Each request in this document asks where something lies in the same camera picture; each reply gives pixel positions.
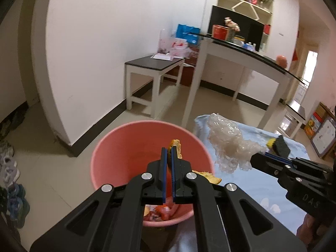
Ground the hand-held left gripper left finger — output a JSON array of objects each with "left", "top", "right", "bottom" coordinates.
[{"left": 30, "top": 147, "right": 168, "bottom": 252}]

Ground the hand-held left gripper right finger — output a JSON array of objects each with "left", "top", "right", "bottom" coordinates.
[{"left": 171, "top": 146, "right": 306, "bottom": 252}]

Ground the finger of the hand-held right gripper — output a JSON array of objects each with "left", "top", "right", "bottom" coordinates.
[
  {"left": 265, "top": 152, "right": 316, "bottom": 168},
  {"left": 251, "top": 153, "right": 296, "bottom": 180}
]

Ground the orange peel piece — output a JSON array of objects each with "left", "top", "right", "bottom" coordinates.
[
  {"left": 167, "top": 139, "right": 183, "bottom": 169},
  {"left": 192, "top": 170, "right": 222, "bottom": 186}
]

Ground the clear plastic wrap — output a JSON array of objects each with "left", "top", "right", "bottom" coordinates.
[{"left": 207, "top": 113, "right": 267, "bottom": 174}]

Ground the pink plastic bucket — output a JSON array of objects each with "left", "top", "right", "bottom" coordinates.
[{"left": 91, "top": 121, "right": 216, "bottom": 228}]

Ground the person's right hand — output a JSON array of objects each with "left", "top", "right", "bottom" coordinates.
[{"left": 297, "top": 212, "right": 325, "bottom": 246}]

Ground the light blue table cloth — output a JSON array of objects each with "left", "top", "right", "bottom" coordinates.
[{"left": 194, "top": 114, "right": 308, "bottom": 236}]

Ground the white drawing board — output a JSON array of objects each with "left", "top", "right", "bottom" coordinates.
[{"left": 311, "top": 115, "right": 336, "bottom": 158}]

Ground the orange printed box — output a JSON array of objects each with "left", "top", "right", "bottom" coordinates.
[{"left": 304, "top": 102, "right": 326, "bottom": 137}]

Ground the small white side table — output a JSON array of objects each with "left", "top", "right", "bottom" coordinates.
[{"left": 277, "top": 102, "right": 306, "bottom": 140}]

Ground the orange round fruit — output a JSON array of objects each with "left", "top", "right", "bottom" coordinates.
[{"left": 276, "top": 55, "right": 289, "bottom": 69}]

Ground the white bench with black top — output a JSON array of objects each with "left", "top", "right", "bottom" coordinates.
[{"left": 124, "top": 55, "right": 186, "bottom": 118}]

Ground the white paper tray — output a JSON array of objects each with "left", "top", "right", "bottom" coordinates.
[{"left": 152, "top": 53, "right": 175, "bottom": 62}]

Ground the white table with glass top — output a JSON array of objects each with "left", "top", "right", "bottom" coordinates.
[{"left": 182, "top": 33, "right": 306, "bottom": 137}]

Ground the white pink plastic bag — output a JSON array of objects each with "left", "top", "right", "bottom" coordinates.
[{"left": 157, "top": 29, "right": 190, "bottom": 59}]

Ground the red bucket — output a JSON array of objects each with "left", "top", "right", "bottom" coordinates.
[{"left": 212, "top": 25, "right": 229, "bottom": 41}]

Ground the blue shopping bag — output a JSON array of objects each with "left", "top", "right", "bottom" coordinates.
[{"left": 176, "top": 24, "right": 201, "bottom": 44}]

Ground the pink flower bouquet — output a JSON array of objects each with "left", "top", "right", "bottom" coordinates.
[{"left": 224, "top": 17, "right": 241, "bottom": 42}]

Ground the blue sneaker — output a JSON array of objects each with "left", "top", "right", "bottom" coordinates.
[{"left": 7, "top": 184, "right": 30, "bottom": 229}]

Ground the grey sneaker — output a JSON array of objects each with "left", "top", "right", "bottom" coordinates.
[{"left": 0, "top": 154, "right": 21, "bottom": 187}]

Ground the black board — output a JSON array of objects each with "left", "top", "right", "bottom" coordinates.
[{"left": 207, "top": 5, "right": 265, "bottom": 52}]

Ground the white wall shelf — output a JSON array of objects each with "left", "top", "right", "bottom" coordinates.
[{"left": 217, "top": 0, "right": 274, "bottom": 52}]

